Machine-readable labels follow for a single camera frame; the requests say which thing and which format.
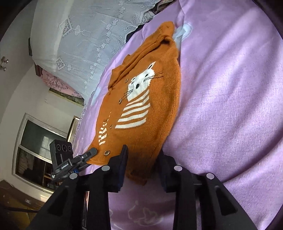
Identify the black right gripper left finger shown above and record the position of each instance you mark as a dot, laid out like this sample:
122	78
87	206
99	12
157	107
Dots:
83	202

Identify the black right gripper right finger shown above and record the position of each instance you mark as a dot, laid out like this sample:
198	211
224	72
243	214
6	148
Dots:
200	197

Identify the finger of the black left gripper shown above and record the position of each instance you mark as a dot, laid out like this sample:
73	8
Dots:
81	160

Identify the orange knitted cat cardigan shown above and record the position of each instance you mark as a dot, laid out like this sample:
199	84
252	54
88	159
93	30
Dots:
141	104

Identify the framed picture by bed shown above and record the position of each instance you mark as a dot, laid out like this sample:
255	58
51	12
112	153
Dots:
72	129

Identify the pink floral pillow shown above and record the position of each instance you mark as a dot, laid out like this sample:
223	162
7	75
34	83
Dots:
58	86

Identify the pink bed sheet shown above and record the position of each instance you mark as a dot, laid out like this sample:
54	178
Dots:
229	120

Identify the white lace cover cloth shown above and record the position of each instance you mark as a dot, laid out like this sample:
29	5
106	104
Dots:
75	40

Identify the window with white frame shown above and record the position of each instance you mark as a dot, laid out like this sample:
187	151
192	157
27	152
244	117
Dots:
31	158

